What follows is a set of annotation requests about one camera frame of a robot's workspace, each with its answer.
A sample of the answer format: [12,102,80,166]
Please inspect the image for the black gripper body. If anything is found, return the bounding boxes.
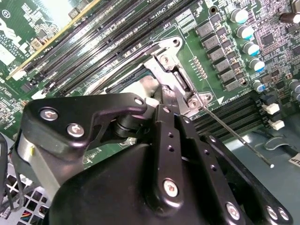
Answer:
[48,143,227,225]

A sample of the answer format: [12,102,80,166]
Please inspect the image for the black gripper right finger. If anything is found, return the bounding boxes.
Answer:
[163,87,295,225]

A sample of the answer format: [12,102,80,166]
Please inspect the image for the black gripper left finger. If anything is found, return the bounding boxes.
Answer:
[15,92,186,213]

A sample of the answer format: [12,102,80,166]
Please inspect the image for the thin metal locking lever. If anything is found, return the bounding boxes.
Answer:
[202,105,275,169]

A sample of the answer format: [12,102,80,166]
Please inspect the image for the silver CPU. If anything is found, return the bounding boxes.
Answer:
[105,67,162,100]

